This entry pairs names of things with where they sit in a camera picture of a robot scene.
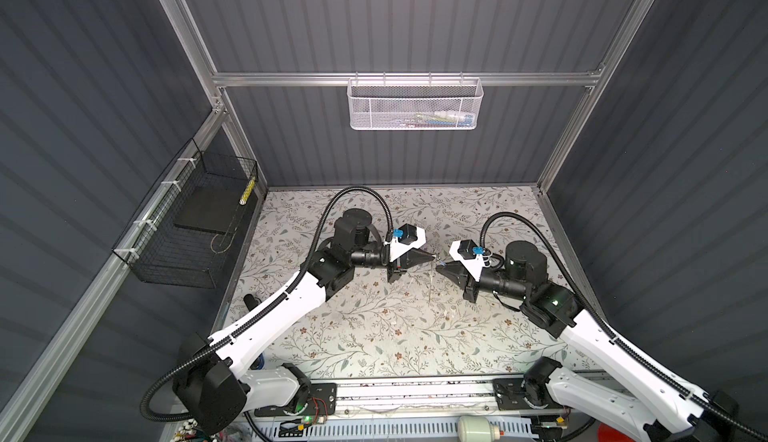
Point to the white cable duct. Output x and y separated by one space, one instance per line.
393 429

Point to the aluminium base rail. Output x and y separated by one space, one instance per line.
420 395

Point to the yellow marker pen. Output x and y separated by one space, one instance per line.
243 200

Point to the pile of white connectors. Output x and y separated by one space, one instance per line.
190 431

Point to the black blue handheld device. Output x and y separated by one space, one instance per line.
252 304

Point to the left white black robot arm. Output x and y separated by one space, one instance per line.
282 316

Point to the black wire basket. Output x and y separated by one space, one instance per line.
190 229

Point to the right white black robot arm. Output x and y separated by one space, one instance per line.
654 404

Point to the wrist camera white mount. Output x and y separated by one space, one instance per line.
404 239
467 258

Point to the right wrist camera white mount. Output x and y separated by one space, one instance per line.
467 258

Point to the white wire mesh basket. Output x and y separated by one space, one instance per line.
414 103

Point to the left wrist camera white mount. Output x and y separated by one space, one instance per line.
404 239

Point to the white plastic bottle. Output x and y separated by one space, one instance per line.
477 429

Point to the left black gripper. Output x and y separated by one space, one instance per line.
398 265

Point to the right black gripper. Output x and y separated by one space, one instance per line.
460 277

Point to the red cup with pens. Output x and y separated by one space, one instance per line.
606 433

